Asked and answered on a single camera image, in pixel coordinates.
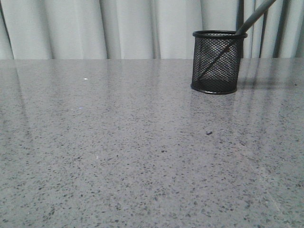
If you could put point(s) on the grey orange handled scissors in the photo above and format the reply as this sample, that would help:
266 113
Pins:
241 31

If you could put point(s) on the black mesh pen bucket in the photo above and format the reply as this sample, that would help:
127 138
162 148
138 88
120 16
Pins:
222 78

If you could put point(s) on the white pleated curtain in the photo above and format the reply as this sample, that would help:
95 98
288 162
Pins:
113 29

